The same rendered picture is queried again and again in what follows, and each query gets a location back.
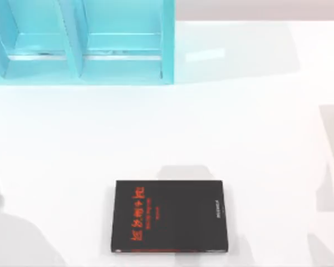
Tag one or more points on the light blue rack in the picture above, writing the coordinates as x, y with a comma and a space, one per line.
122, 69

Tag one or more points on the black book with red lettering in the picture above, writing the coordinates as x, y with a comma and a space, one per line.
169, 219

